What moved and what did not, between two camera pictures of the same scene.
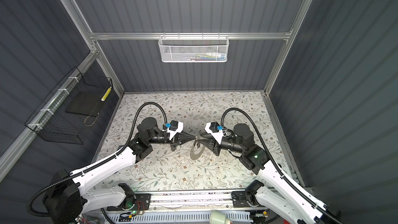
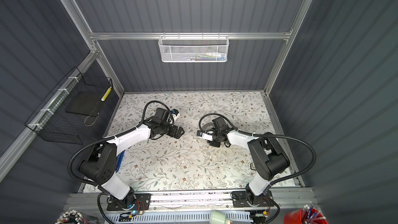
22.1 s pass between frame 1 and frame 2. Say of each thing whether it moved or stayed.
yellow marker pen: stayed
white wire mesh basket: stayed
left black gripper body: moved
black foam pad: stayed
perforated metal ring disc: moved
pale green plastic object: stayed
